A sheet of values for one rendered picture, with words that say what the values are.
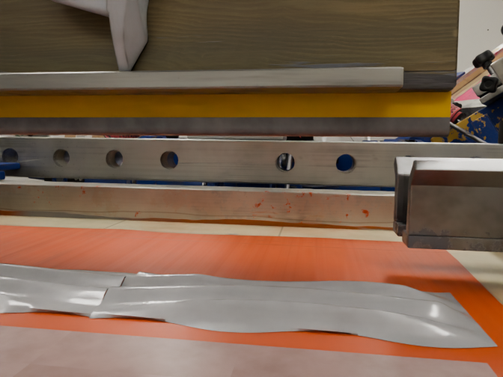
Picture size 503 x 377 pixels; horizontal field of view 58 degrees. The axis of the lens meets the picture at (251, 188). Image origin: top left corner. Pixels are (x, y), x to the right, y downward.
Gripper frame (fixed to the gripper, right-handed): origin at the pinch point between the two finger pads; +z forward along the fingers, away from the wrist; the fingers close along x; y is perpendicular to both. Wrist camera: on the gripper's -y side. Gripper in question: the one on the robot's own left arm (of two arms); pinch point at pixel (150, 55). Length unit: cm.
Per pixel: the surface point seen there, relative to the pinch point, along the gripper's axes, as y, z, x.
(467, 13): -140, -114, -415
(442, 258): -20.0, 13.5, -6.6
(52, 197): 17.3, 11.5, -16.9
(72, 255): 6.7, 13.6, -2.2
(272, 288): -8.4, 12.8, 5.0
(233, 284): -6.1, 13.1, 3.7
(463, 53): -139, -78, -415
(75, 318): 0.4, 13.6, 8.7
